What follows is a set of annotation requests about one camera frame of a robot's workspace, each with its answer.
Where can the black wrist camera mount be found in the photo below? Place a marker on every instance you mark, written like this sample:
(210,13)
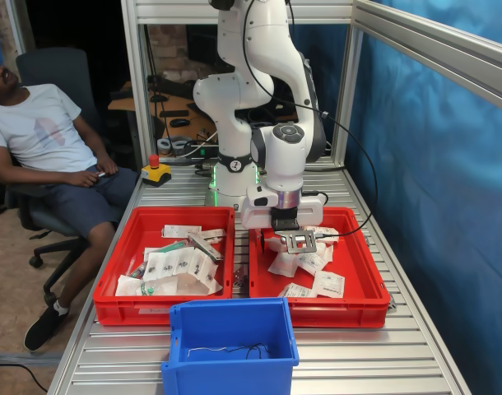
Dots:
(284,222)

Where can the pink and green syringe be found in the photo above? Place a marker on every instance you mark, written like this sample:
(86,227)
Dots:
(136,269)

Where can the clear-faced gauze bandage packet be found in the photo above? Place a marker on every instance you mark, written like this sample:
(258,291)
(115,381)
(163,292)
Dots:
(324,249)
(282,265)

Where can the grey and white rolls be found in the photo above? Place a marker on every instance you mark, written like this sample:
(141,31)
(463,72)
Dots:
(170,144)

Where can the blister strip of four needles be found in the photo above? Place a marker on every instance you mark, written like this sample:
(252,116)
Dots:
(181,265)

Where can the thin black and white thread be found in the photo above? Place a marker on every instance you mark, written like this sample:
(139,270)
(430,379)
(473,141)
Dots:
(253,352)

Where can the yellow emergency stop button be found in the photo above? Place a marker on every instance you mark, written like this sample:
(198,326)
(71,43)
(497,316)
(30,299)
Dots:
(156,175)

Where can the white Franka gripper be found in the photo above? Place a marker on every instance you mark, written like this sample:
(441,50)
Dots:
(255,218)

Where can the green striped sterile packet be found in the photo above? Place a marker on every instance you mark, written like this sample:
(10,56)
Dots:
(168,248)

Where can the perforated metal angle bracket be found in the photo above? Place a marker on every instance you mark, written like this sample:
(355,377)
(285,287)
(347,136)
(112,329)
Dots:
(238,280)

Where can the small metal angle bracket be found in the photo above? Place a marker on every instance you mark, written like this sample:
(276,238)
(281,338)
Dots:
(393,302)

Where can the red crate with bandage packets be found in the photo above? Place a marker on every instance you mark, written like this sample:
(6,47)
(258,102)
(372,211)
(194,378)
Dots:
(337,317)

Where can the seated man left hand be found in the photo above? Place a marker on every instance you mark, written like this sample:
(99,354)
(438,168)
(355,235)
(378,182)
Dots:
(108,164)

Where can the wooden office desk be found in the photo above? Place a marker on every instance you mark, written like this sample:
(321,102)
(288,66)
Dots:
(121,103)

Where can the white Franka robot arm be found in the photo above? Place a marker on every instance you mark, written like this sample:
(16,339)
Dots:
(234,103)

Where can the paper packet with syringe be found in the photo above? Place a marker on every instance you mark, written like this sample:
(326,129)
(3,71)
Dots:
(212,234)

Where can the clear bag with green roll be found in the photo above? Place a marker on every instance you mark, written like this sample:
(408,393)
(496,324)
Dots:
(168,286)

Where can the seated man right hand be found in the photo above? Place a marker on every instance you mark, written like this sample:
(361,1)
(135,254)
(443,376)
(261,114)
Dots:
(86,179)

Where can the dark grey office chair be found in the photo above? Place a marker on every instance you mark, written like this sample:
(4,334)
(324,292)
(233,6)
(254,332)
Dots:
(57,70)

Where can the long printed paper packet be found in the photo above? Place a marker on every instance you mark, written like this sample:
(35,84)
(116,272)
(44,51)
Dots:
(205,247)

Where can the small white pen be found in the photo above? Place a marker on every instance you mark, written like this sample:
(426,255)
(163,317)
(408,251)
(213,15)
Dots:
(101,175)

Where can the seated man in white shirt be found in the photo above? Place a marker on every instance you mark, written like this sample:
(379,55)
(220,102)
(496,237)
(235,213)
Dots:
(41,131)

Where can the blue fabric backdrop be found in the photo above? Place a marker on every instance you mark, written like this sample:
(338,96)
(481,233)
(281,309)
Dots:
(419,185)

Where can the black computer mouse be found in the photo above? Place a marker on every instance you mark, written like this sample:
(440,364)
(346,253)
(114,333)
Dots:
(179,122)

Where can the aluminium profile frame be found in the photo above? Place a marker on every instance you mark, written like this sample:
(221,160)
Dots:
(243,10)

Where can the blue plastic storage bin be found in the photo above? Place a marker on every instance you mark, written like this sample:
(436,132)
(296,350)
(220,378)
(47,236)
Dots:
(234,378)

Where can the white printed flat packet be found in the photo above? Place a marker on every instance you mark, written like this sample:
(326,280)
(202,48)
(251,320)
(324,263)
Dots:
(181,231)

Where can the red crate with syringe packets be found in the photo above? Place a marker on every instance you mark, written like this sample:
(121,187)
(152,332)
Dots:
(123,312)

